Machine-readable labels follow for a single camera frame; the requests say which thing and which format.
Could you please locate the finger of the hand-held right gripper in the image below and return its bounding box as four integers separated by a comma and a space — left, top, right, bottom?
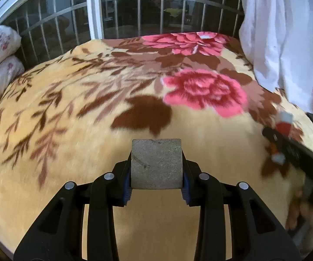
262, 126, 296, 164

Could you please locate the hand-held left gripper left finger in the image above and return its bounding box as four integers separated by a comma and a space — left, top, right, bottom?
13, 152, 132, 261

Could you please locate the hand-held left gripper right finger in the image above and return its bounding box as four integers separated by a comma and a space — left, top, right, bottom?
181, 152, 301, 261

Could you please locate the red white packet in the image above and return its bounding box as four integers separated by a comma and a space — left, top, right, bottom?
271, 111, 293, 166

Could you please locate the grey stone cube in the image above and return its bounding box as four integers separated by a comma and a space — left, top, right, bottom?
130, 139, 184, 190

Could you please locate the person's right hand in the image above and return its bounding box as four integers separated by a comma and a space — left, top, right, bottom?
285, 187, 313, 231

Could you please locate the floral plush blanket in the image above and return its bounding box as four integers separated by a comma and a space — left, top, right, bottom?
0, 31, 313, 261

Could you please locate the white curtain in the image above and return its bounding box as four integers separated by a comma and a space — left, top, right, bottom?
238, 0, 313, 125

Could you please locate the yellow green cloth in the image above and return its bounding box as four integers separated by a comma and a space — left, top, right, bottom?
164, 8, 187, 17

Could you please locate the white window frame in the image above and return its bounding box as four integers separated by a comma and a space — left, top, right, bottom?
0, 0, 105, 40

